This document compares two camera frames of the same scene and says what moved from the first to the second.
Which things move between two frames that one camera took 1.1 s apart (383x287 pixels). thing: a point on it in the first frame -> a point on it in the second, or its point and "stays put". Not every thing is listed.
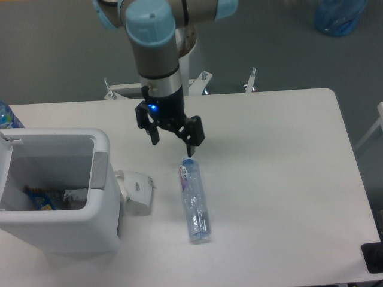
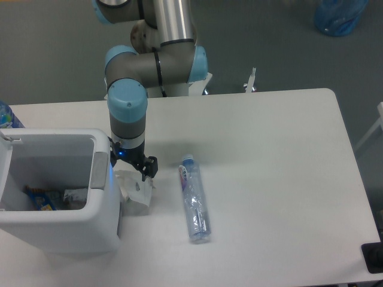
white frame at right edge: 376,125 stays put
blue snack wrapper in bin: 44,200 stays put
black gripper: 169,110 -> 136,157
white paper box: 137,189 stays put
